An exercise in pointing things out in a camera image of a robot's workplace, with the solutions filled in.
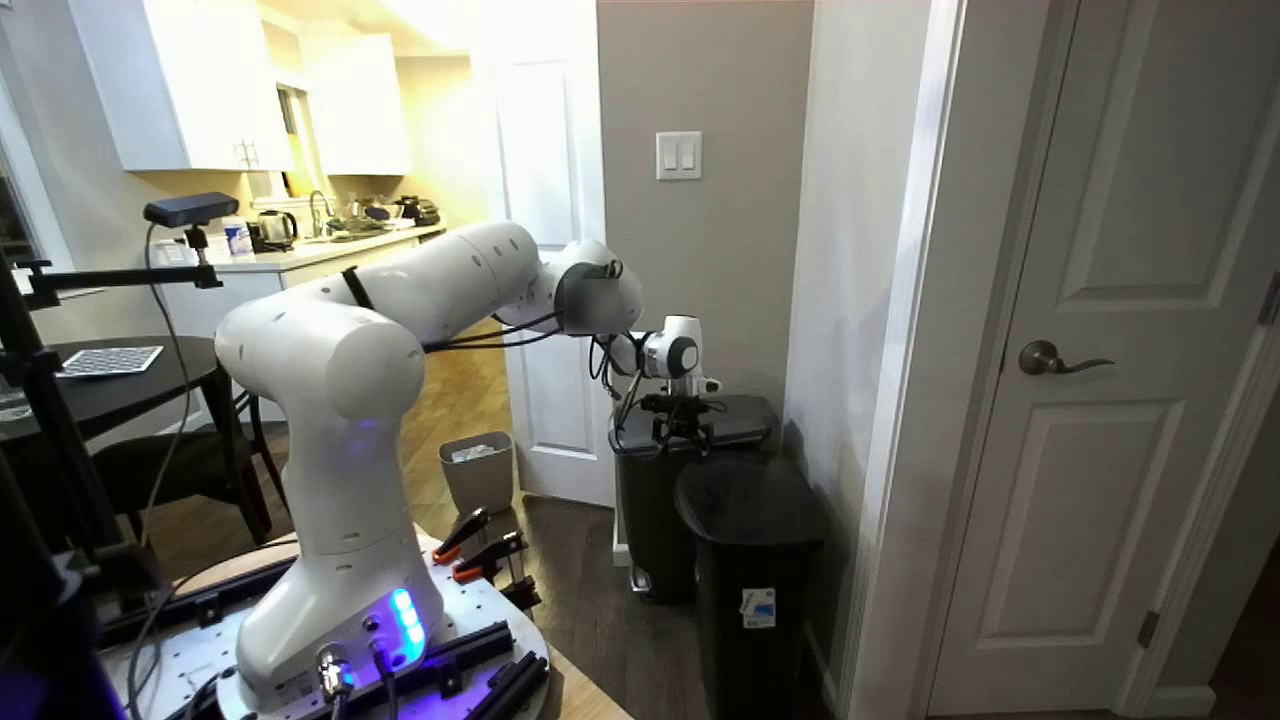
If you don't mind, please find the small white upper cabinet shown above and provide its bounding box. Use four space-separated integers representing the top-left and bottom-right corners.
295 33 418 178

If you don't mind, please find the small grey waste basket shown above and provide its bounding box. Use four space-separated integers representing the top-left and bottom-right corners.
437 426 522 521

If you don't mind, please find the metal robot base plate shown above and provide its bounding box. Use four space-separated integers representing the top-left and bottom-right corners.
96 555 556 720

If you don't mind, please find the white light switch plate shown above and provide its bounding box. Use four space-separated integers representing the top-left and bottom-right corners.
654 126 705 182

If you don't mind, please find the black kettle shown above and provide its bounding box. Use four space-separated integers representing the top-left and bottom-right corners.
248 204 304 255

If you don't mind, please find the black bin lid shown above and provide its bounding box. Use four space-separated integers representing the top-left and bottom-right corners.
610 391 784 456

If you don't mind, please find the black aluminium rail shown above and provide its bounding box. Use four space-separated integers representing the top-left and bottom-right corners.
350 615 522 705
456 647 556 720

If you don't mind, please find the bronze door lever handle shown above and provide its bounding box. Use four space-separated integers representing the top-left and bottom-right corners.
1015 336 1121 381

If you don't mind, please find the white panel door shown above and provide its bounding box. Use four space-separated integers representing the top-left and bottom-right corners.
930 0 1280 720

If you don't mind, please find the dark round table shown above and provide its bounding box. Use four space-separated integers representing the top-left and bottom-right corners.
0 332 280 553

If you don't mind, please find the plain black clamp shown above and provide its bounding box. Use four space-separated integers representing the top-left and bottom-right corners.
496 570 543 615

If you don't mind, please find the wooden robot platform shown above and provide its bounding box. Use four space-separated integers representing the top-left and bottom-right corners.
157 529 641 720

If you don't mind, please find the black camera on stand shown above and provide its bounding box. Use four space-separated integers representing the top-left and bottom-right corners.
142 191 246 232

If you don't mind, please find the white open interior door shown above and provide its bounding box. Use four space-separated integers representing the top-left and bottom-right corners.
481 51 620 511

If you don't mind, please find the small picture frame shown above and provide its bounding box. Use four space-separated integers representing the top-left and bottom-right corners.
221 214 261 262

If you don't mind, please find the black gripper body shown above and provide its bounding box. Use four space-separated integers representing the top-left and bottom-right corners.
636 388 722 456

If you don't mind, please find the black arm strap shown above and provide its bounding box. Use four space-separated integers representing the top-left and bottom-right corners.
338 262 382 314

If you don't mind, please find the grey step bin with label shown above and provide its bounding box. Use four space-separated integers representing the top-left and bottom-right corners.
672 451 834 720

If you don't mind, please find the black kitchen appliance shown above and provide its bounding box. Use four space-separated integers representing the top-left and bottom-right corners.
392 191 445 232

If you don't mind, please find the large white upper cabinet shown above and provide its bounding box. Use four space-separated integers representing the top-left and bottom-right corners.
63 0 293 176

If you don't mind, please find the black camera stand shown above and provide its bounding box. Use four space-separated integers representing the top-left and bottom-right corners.
0 252 225 630

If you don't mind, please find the white kitchen counter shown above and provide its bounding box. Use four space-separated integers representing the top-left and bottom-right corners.
151 219 451 342

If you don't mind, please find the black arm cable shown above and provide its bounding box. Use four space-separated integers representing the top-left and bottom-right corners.
422 255 646 405

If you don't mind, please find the paper sheet on table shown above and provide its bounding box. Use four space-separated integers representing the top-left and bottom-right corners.
57 340 168 381

